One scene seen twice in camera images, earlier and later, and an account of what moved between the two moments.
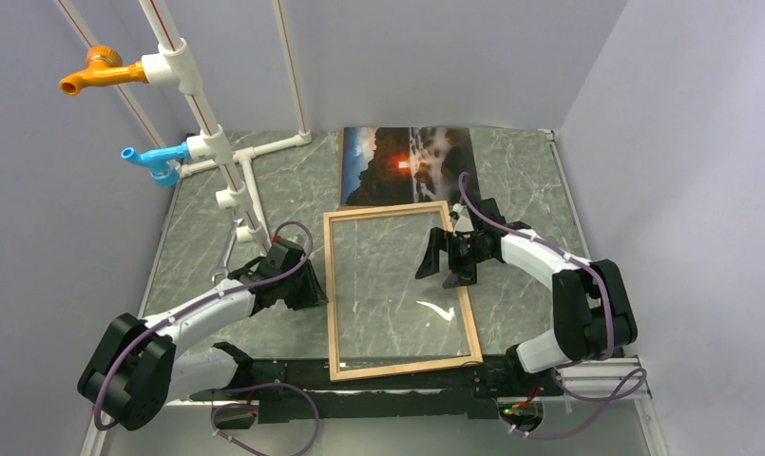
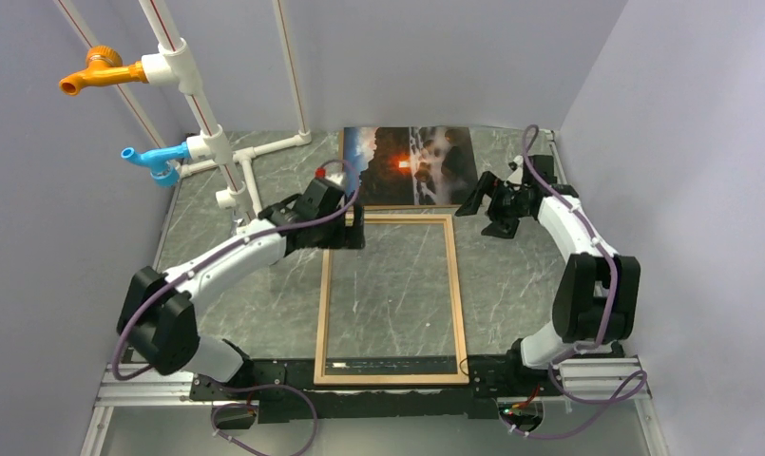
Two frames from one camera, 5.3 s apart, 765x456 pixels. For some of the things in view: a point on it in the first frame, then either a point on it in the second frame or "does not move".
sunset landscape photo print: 393,165 does not move
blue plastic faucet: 159,160 does not move
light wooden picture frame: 333,342 → 462,376
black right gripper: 459,275 → 489,184
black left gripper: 313,294 → 348,237
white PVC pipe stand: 175,66 does not move
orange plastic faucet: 105,65 does not move
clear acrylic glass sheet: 385,314 does not move
